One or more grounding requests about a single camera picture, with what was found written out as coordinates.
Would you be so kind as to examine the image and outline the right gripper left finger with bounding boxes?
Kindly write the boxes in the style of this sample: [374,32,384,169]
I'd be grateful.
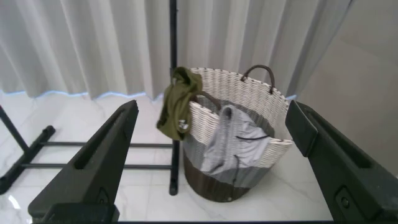
[27,99,139,222]

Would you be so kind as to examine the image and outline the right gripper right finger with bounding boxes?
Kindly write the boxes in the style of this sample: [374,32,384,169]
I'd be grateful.
[285,100,398,222]

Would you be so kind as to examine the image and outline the pale grey shorts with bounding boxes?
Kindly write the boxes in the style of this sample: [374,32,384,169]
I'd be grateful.
[200,105,272,187]

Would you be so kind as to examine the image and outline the white laundry basket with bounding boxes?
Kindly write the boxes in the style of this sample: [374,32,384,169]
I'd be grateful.
[182,64,294,203]

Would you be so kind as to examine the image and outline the black clothes rack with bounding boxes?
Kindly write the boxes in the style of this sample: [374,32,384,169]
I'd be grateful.
[0,0,180,196]

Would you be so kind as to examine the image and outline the green garment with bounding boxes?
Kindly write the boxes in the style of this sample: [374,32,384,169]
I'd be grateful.
[156,66,203,141]

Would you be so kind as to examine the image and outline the white curtain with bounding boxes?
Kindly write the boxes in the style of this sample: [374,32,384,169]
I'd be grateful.
[0,0,354,101]

